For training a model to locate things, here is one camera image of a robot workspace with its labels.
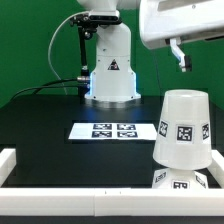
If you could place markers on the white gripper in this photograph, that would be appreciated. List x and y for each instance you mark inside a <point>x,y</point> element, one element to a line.
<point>181,21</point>

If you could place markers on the white lamp shade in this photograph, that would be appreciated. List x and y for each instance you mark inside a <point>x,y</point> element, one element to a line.
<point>184,133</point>

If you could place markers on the white lamp base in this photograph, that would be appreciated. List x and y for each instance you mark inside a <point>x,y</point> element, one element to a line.
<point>168,178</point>

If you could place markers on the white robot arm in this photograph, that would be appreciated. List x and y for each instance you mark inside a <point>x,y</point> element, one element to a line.
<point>112,82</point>

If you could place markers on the white marker sheet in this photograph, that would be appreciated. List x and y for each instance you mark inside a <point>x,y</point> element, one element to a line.
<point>112,131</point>

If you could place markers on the black camera on stand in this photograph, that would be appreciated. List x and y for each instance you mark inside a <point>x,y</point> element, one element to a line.
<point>87,24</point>

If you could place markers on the white frame right bar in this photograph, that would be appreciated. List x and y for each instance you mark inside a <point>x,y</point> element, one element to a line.
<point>217,167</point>

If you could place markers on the white frame bar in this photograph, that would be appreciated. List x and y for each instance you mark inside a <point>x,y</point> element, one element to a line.
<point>110,202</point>
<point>7,163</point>
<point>217,167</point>

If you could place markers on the white frame front bar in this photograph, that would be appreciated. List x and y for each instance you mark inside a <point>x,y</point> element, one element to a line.
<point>110,202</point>

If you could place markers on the white frame left bar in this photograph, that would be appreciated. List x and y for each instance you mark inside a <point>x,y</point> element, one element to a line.
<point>7,163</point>

